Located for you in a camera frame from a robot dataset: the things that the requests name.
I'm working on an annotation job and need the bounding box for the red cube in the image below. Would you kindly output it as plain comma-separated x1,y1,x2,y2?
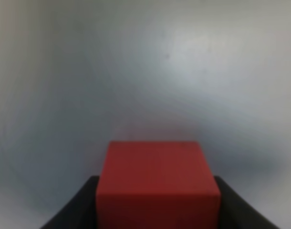
96,141,221,229

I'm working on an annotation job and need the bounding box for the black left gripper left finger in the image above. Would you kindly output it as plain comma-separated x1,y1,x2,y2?
42,176,99,229

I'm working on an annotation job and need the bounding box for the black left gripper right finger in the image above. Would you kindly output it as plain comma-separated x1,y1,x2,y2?
214,176,278,229

